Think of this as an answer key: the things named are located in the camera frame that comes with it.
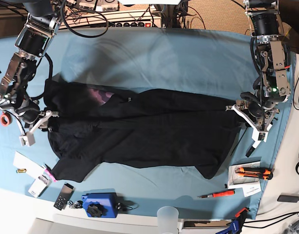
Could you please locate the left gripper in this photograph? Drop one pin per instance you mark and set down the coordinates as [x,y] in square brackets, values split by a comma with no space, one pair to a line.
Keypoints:
[256,116]

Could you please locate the blue plastic box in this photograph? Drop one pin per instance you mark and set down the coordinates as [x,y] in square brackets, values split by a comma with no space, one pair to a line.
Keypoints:
[100,205]

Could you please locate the black t-shirt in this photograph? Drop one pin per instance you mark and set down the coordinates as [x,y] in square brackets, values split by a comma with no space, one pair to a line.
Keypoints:
[158,127]

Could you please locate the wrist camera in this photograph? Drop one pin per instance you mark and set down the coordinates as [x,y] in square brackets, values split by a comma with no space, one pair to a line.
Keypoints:
[27,139]
[259,135]

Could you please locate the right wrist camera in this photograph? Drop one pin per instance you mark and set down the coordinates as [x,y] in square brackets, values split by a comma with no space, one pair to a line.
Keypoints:
[27,139]

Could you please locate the orange utility knife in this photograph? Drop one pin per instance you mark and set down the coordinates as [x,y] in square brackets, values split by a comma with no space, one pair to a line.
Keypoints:
[255,172]

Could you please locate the frosted plastic cup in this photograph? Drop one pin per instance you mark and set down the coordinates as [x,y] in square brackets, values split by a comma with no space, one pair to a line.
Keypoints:
[167,220]

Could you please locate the white marker pen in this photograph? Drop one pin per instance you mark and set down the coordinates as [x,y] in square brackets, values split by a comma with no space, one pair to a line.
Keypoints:
[251,149]

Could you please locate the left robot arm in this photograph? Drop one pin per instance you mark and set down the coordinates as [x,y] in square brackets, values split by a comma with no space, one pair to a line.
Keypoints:
[271,58]

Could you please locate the black remote control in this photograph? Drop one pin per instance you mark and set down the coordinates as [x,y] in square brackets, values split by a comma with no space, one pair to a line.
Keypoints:
[64,196]

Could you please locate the red tape roll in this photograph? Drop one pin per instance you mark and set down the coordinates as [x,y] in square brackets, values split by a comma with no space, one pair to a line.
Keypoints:
[5,119]

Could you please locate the orange screwdriver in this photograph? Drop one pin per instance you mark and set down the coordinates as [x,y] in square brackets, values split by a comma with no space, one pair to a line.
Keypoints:
[218,194]

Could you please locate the white paper sheet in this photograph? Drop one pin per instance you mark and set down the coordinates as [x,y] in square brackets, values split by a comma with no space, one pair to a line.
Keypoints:
[32,169]

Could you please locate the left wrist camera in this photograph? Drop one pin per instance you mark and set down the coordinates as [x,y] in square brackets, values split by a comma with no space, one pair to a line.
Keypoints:
[259,135]

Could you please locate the white card box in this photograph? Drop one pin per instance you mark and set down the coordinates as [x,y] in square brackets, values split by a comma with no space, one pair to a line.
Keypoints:
[38,186]

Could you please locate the power strip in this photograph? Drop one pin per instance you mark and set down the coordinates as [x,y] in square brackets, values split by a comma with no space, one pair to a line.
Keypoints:
[146,24]

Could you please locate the white business card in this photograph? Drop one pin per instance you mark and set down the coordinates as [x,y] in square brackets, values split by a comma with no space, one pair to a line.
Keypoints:
[251,189]

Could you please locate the blue table cloth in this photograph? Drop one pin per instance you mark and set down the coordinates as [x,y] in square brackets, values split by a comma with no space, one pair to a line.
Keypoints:
[197,61]

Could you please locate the brass battery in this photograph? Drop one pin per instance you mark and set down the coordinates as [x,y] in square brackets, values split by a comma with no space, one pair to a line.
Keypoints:
[21,171]

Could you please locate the pink marker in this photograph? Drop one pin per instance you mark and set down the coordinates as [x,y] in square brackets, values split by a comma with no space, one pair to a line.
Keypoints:
[49,173]

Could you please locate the blue orange clamp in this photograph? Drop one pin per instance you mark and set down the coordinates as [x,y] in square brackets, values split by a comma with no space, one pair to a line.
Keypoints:
[235,226]

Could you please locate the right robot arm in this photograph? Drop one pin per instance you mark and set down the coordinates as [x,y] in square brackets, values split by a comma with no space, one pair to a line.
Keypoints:
[43,21]

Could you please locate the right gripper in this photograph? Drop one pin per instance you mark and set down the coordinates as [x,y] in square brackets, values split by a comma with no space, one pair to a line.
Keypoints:
[45,116]

